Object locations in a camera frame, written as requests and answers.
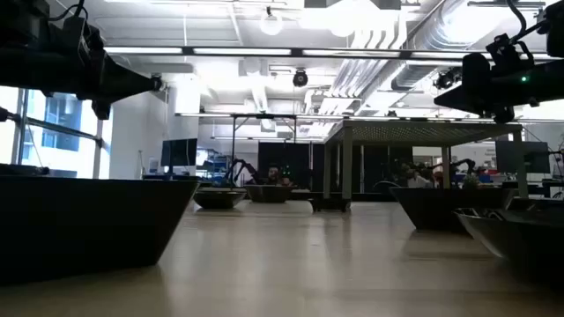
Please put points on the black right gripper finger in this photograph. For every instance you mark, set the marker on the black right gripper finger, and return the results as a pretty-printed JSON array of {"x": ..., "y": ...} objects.
[
  {"x": 502, "y": 112},
  {"x": 476, "y": 75}
]

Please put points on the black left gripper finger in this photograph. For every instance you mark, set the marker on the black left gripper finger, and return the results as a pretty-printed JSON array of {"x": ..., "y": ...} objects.
[
  {"x": 119, "y": 70},
  {"x": 119, "y": 90}
]

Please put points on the small square black mini plate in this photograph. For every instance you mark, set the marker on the small square black mini plate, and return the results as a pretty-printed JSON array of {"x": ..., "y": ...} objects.
[{"x": 440, "y": 211}]

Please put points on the glossy round black mini plate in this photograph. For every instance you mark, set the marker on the glossy round black mini plate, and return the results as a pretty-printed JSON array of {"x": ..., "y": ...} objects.
[{"x": 520, "y": 242}]

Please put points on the large square black mini plate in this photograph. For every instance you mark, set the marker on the large square black mini plate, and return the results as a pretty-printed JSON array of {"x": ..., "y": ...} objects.
[{"x": 88, "y": 229}]

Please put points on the round black mini bowl plate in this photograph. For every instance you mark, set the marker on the round black mini bowl plate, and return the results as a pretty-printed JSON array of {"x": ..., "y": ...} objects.
[{"x": 219, "y": 199}]

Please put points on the wavy rim square black plate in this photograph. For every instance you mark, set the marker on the wavy rim square black plate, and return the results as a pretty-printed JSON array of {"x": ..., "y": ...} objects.
[{"x": 268, "y": 194}]

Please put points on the flower shaped black mini plate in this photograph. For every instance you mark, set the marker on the flower shaped black mini plate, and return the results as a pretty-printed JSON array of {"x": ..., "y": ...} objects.
[{"x": 329, "y": 204}]

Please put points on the black background robot arm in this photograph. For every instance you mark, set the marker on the black background robot arm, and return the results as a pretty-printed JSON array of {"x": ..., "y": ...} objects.
[{"x": 244, "y": 169}]

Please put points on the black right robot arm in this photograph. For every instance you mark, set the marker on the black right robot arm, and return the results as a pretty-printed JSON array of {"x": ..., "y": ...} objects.
[{"x": 556, "y": 26}]

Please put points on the black computer monitor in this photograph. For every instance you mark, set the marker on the black computer monitor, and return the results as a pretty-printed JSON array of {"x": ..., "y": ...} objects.
[
  {"x": 522, "y": 156},
  {"x": 178, "y": 152}
]

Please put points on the person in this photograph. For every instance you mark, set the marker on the person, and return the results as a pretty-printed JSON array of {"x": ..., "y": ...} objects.
[
  {"x": 416, "y": 179},
  {"x": 273, "y": 174}
]

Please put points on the long linear ceiling light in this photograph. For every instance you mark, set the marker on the long linear ceiling light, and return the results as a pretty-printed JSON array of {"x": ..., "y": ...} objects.
[{"x": 242, "y": 51}]

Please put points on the round pendant lamp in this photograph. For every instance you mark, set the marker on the round pendant lamp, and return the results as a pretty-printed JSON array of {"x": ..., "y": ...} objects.
[{"x": 271, "y": 22}]

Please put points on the black ceiling spotlight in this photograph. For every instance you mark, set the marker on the black ceiling spotlight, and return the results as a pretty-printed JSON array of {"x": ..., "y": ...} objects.
[{"x": 300, "y": 78}]

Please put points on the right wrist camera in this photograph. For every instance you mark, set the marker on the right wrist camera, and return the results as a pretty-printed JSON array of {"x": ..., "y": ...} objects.
[{"x": 506, "y": 50}]

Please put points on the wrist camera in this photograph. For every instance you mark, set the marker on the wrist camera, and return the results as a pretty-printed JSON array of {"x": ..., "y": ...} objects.
[
  {"x": 83, "y": 37},
  {"x": 506, "y": 50}
]

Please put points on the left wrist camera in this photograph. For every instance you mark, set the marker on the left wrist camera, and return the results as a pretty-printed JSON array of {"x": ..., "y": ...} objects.
[{"x": 83, "y": 37}]

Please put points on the silver ventilation duct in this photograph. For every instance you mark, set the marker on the silver ventilation duct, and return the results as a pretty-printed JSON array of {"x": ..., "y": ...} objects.
[{"x": 414, "y": 72}]

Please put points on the black background frame stand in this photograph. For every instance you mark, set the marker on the black background frame stand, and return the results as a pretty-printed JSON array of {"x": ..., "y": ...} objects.
[{"x": 233, "y": 149}]

